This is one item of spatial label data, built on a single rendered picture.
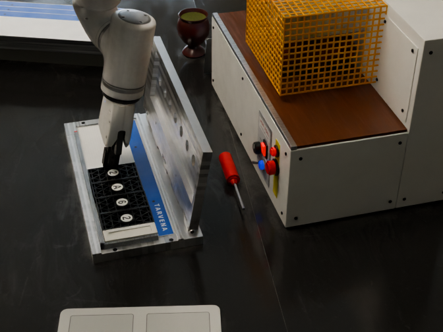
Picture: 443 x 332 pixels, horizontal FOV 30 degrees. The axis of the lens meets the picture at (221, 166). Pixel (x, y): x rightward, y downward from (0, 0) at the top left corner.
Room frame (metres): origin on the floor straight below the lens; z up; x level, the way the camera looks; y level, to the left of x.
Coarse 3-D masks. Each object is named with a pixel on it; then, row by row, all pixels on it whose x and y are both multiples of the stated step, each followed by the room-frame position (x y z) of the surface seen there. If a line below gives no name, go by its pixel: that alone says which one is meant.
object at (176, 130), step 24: (168, 72) 1.43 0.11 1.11; (144, 96) 1.57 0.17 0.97; (168, 96) 1.44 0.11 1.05; (168, 120) 1.41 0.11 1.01; (192, 120) 1.26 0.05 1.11; (168, 144) 1.35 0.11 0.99; (192, 144) 1.25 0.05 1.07; (168, 168) 1.32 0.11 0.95; (192, 168) 1.22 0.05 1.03; (192, 192) 1.20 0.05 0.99; (192, 216) 1.15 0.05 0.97
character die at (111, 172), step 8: (96, 168) 1.35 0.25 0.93; (104, 168) 1.35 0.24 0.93; (112, 168) 1.35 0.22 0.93; (120, 168) 1.36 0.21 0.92; (128, 168) 1.35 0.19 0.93; (136, 168) 1.35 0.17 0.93; (88, 176) 1.33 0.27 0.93; (96, 176) 1.32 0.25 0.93; (104, 176) 1.32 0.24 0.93; (112, 176) 1.32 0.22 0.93; (120, 176) 1.33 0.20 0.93; (128, 176) 1.32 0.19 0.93; (136, 176) 1.32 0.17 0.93
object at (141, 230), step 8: (144, 224) 1.17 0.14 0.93; (152, 224) 1.18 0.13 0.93; (104, 232) 1.15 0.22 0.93; (112, 232) 1.15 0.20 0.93; (120, 232) 1.15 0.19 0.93; (128, 232) 1.15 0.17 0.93; (136, 232) 1.15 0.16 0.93; (144, 232) 1.15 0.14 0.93; (152, 232) 1.15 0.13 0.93; (104, 240) 1.14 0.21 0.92; (112, 240) 1.13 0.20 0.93
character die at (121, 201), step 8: (136, 192) 1.27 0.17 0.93; (144, 192) 1.27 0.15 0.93; (96, 200) 1.24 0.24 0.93; (104, 200) 1.24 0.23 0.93; (112, 200) 1.24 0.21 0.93; (120, 200) 1.24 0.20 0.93; (128, 200) 1.24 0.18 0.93; (136, 200) 1.25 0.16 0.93; (144, 200) 1.25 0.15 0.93; (104, 208) 1.23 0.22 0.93; (112, 208) 1.22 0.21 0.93; (120, 208) 1.22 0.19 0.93; (128, 208) 1.22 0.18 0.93
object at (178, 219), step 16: (144, 128) 1.51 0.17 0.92; (80, 144) 1.45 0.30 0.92; (144, 144) 1.45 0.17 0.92; (160, 160) 1.39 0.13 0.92; (80, 176) 1.33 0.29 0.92; (160, 176) 1.34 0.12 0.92; (80, 192) 1.28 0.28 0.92; (160, 192) 1.29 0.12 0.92; (176, 208) 1.24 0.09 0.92; (176, 224) 1.19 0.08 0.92; (96, 240) 1.14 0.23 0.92; (160, 240) 1.14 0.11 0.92; (176, 240) 1.14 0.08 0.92; (192, 240) 1.15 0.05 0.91; (96, 256) 1.10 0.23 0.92; (112, 256) 1.11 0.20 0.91; (128, 256) 1.12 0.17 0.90
